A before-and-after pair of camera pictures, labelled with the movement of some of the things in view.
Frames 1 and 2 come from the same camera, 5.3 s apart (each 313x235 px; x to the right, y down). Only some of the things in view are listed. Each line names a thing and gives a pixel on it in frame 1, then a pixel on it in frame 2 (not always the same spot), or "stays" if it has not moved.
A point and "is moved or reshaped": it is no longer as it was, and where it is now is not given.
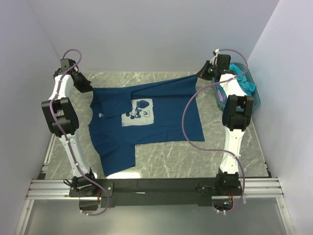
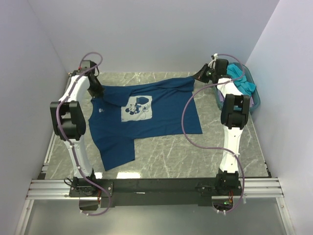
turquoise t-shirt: (247, 87) stays
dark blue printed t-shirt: (121, 118) is moved or reshaped
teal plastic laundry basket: (255, 94) stays
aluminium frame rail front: (59, 190) stays
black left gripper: (86, 87) to (99, 92)
